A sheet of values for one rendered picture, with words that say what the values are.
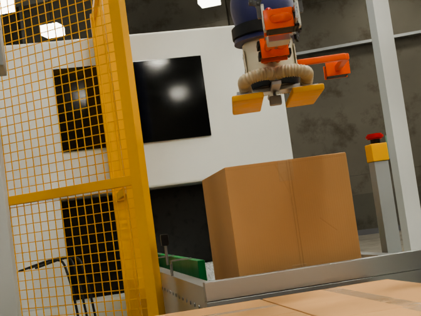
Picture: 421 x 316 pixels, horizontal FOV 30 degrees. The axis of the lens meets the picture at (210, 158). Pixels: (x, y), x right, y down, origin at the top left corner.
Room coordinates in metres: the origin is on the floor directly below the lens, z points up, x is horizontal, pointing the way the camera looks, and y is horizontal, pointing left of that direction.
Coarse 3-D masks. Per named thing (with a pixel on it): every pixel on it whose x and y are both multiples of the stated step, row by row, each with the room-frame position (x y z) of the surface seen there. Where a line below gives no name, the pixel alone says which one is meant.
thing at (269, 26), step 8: (280, 8) 1.95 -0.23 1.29; (288, 8) 1.95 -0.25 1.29; (264, 16) 1.95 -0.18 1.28; (264, 24) 1.95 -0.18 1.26; (272, 24) 1.95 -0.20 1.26; (280, 24) 1.95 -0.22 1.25; (288, 24) 1.95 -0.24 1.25; (272, 32) 1.99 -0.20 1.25; (280, 32) 2.00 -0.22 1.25; (288, 32) 2.02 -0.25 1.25
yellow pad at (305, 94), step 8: (296, 88) 2.42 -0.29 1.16; (304, 88) 2.42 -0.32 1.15; (312, 88) 2.42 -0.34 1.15; (320, 88) 2.42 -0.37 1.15; (296, 96) 2.49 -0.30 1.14; (304, 96) 2.52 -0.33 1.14; (312, 96) 2.54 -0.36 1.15; (288, 104) 2.68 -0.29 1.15; (296, 104) 2.70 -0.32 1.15; (304, 104) 2.73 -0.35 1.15
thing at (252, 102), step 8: (232, 96) 2.43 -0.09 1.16; (240, 96) 2.42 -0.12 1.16; (248, 96) 2.42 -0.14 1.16; (256, 96) 2.42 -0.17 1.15; (232, 104) 2.49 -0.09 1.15; (240, 104) 2.50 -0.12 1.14; (248, 104) 2.53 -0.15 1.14; (256, 104) 2.55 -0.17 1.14; (232, 112) 2.72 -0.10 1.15; (240, 112) 2.71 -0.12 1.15; (248, 112) 2.74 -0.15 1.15
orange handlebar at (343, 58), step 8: (272, 16) 1.94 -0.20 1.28; (280, 16) 1.93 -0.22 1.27; (288, 16) 1.94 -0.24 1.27; (264, 40) 2.25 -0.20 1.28; (264, 48) 2.29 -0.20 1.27; (272, 48) 2.25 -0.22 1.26; (280, 48) 2.29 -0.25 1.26; (320, 56) 2.62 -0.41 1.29; (328, 56) 2.62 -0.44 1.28; (336, 56) 2.62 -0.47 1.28; (344, 56) 2.62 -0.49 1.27; (264, 64) 2.51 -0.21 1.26; (304, 64) 2.62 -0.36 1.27; (312, 64) 2.63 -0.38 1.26; (336, 64) 2.79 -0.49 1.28; (344, 64) 2.72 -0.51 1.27
